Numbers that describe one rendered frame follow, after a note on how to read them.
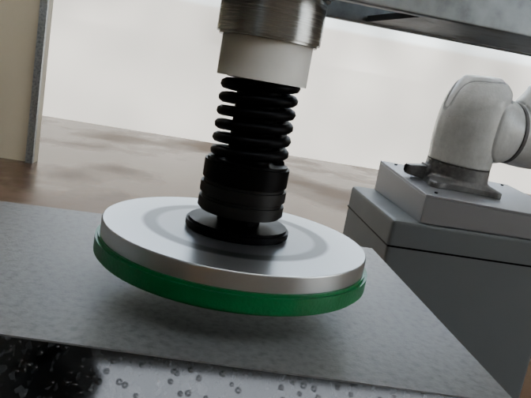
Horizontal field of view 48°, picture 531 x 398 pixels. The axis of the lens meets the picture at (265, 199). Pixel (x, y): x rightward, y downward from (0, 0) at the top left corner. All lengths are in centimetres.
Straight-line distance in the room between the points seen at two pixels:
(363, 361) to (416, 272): 95
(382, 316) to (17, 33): 520
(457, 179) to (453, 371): 106
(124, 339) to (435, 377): 21
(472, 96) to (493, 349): 59
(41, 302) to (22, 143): 517
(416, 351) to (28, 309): 28
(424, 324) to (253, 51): 27
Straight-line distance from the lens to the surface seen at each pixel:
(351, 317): 51
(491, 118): 149
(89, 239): 60
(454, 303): 144
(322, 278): 41
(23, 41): 556
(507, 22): 50
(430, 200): 135
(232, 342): 42
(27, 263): 53
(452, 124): 149
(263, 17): 44
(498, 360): 154
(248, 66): 44
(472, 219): 139
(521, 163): 160
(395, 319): 53
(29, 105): 556
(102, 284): 49
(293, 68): 45
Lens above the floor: 105
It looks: 11 degrees down
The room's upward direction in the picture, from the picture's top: 10 degrees clockwise
